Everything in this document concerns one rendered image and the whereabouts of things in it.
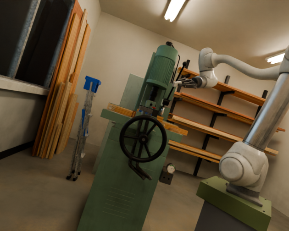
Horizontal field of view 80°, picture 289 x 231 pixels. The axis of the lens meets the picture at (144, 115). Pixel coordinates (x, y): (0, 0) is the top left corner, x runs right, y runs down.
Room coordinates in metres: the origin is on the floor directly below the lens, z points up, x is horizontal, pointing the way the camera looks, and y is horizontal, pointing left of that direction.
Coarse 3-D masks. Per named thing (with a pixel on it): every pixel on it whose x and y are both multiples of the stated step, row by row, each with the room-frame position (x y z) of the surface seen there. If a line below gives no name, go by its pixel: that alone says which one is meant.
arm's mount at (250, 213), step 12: (204, 180) 1.05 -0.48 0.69; (216, 180) 1.15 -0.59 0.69; (204, 192) 0.98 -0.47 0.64; (216, 192) 0.95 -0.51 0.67; (228, 192) 0.96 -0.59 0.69; (216, 204) 0.94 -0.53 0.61; (228, 204) 0.90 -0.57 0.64; (240, 204) 0.87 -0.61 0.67; (252, 204) 0.89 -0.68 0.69; (264, 204) 0.95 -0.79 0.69; (240, 216) 0.86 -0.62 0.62; (252, 216) 0.84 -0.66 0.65; (264, 216) 0.81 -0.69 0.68; (264, 228) 0.80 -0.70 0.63
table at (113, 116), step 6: (102, 114) 1.19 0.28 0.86; (108, 114) 1.20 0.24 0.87; (114, 114) 1.20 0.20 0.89; (120, 114) 1.20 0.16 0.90; (114, 120) 1.20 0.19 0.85; (120, 120) 1.20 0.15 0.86; (126, 120) 1.20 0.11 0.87; (132, 126) 1.11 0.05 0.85; (156, 126) 1.22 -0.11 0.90; (150, 132) 1.12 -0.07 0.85; (156, 132) 1.22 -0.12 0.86; (168, 132) 1.23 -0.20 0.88; (174, 132) 1.23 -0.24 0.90; (168, 138) 1.23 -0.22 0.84; (174, 138) 1.23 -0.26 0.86; (180, 138) 1.23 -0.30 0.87
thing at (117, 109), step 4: (116, 108) 1.35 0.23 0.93; (120, 108) 1.35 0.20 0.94; (120, 112) 1.35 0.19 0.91; (124, 112) 1.36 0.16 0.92; (128, 112) 1.36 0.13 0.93; (132, 112) 1.36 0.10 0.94; (168, 124) 1.38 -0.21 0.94; (168, 128) 1.38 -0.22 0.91; (176, 128) 1.39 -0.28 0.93; (180, 128) 1.39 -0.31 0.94; (180, 132) 1.39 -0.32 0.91; (184, 132) 1.39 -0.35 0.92
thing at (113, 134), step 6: (114, 126) 1.24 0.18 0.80; (114, 132) 1.20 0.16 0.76; (126, 132) 1.21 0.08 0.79; (108, 138) 1.20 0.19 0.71; (114, 138) 1.20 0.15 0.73; (126, 138) 1.21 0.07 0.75; (132, 138) 1.21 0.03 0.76; (132, 144) 1.21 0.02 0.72; (138, 144) 1.21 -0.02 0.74; (150, 144) 1.22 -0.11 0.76; (156, 144) 1.22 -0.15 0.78; (168, 144) 1.26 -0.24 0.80; (150, 150) 1.22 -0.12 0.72; (156, 150) 1.22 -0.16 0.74
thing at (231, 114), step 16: (176, 96) 3.42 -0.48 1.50; (192, 96) 3.30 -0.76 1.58; (240, 96) 3.75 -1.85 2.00; (256, 96) 3.48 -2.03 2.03; (224, 112) 3.51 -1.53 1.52; (256, 112) 4.05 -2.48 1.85; (192, 128) 3.79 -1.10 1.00; (208, 128) 3.44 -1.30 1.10; (176, 144) 3.35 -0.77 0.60; (208, 160) 3.52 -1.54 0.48
